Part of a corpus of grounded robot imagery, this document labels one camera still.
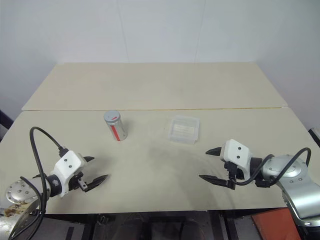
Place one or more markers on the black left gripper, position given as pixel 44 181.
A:
pixel 75 183

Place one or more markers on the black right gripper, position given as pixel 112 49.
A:
pixel 235 171

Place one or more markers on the silver red can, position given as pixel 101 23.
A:
pixel 120 131

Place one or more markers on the small round lid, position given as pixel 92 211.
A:
pixel 112 117

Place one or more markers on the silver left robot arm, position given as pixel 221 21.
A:
pixel 18 192

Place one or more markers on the clear plastic container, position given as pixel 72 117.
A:
pixel 183 130

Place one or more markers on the dark rounded shape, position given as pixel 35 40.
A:
pixel 135 227
pixel 196 228

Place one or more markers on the orange red flat object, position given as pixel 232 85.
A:
pixel 272 225

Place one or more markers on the dark object beside table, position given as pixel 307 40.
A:
pixel 5 125

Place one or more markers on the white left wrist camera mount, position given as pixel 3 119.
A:
pixel 67 162

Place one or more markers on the black table frame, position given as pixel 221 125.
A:
pixel 225 220

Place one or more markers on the black object at wall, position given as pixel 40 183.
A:
pixel 315 136

